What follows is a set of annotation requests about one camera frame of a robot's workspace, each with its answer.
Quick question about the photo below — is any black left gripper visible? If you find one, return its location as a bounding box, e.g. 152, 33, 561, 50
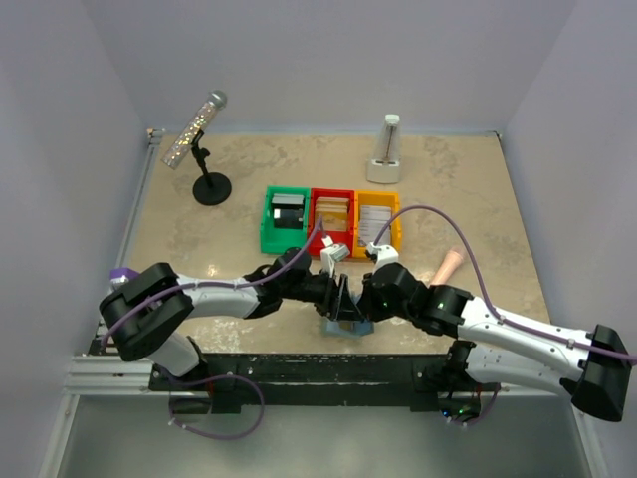
281, 267, 364, 324

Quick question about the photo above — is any teal leather card holder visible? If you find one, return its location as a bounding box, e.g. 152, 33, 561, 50
322, 320, 374, 338

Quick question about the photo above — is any black VIP card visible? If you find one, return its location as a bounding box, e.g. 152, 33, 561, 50
273, 207, 304, 229

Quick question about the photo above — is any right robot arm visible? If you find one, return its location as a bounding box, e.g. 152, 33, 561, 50
358, 263, 636, 422

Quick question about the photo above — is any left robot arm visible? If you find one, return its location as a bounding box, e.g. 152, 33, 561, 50
99, 244, 364, 390

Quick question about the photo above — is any silver cards stack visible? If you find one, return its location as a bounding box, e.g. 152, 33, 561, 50
357, 205, 392, 247

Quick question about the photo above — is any red plastic bin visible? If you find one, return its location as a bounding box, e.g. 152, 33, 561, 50
307, 188, 355, 251

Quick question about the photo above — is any pink microphone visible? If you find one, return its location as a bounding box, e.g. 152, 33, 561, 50
429, 247, 467, 286

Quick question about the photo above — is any yellow plastic bin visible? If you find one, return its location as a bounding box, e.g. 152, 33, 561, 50
352, 190, 402, 259

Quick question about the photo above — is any green plastic bin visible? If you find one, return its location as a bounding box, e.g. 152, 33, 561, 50
260, 185, 310, 254

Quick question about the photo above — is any white metronome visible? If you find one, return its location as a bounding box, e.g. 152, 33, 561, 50
366, 114, 401, 184

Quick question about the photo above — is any black microphone stand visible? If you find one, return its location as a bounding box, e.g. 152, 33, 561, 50
190, 130, 232, 206

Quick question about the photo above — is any glitter silver microphone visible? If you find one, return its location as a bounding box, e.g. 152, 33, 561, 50
161, 90, 228, 169

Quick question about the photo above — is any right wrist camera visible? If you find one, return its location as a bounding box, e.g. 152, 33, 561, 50
365, 242, 399, 267

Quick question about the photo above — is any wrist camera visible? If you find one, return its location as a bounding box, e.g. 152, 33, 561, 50
365, 242, 399, 267
319, 236, 350, 277

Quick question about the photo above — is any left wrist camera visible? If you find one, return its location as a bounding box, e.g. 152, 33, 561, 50
319, 236, 350, 277

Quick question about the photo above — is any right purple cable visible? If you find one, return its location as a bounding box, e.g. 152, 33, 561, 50
370, 205, 637, 363

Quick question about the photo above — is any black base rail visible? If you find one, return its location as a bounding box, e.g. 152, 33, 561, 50
149, 341, 497, 416

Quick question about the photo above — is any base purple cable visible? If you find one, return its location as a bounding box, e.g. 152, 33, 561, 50
167, 372, 267, 440

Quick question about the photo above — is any purple bracket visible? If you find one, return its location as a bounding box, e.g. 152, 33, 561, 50
108, 267, 139, 289

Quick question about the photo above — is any aluminium frame rail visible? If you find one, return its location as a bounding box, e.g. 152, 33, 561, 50
38, 128, 168, 477

